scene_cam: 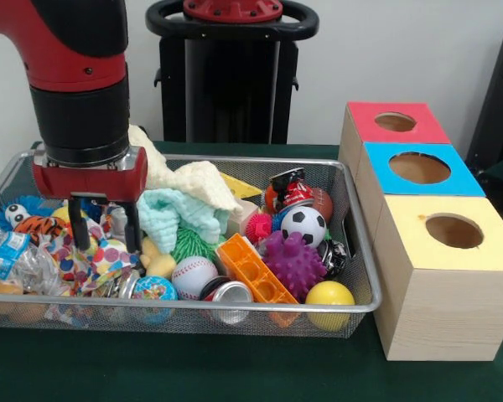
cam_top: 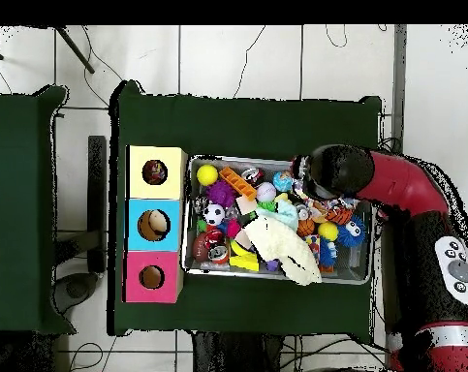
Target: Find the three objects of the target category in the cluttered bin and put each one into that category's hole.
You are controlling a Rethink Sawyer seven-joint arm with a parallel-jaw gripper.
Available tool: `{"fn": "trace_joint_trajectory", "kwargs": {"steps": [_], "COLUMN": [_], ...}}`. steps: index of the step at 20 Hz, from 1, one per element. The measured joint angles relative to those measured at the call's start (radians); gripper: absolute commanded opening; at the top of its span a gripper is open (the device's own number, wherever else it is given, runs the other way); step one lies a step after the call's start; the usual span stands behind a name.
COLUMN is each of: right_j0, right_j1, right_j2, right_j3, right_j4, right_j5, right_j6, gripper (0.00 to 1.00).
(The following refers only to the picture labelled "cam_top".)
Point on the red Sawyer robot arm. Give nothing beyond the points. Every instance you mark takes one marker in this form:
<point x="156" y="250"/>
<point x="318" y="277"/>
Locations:
<point x="404" y="182"/>

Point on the silver mesh bin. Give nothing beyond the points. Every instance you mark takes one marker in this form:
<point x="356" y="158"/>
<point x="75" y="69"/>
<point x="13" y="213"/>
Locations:
<point x="353" y="267"/>

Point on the wooden three-hole sorting box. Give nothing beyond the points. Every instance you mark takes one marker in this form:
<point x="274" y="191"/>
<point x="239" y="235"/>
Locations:
<point x="171" y="186"/>

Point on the white baseball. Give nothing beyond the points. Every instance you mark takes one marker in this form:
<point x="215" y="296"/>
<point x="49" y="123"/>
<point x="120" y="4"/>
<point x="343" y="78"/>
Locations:
<point x="266" y="191"/>

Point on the mint green cloth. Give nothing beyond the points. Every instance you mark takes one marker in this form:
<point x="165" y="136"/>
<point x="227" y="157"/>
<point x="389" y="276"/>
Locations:
<point x="287" y="213"/>

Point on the orange plastic building block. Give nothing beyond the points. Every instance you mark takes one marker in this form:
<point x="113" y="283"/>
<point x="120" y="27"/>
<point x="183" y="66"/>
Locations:
<point x="237" y="183"/>

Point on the cream knitted cloth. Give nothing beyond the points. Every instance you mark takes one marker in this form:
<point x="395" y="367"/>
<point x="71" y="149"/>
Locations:
<point x="280" y="244"/>

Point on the dark green tablecloth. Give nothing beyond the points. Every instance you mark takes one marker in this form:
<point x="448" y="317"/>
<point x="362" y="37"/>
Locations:
<point x="16" y="213"/>
<point x="237" y="128"/>

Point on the purple spiky ball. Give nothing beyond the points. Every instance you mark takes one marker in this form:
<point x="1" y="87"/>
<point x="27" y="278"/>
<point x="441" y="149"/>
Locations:
<point x="220" y="193"/>

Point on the smooth yellow ball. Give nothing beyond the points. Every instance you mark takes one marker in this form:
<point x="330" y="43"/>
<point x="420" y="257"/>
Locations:
<point x="207" y="174"/>

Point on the black and white soccer ball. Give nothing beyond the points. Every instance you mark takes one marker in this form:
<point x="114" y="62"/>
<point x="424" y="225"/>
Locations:
<point x="213" y="214"/>

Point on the brown toy football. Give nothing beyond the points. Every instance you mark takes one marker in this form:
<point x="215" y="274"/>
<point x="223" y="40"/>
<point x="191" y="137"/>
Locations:
<point x="199" y="248"/>

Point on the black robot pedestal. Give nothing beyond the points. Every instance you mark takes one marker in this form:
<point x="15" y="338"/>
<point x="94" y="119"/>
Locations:
<point x="237" y="356"/>

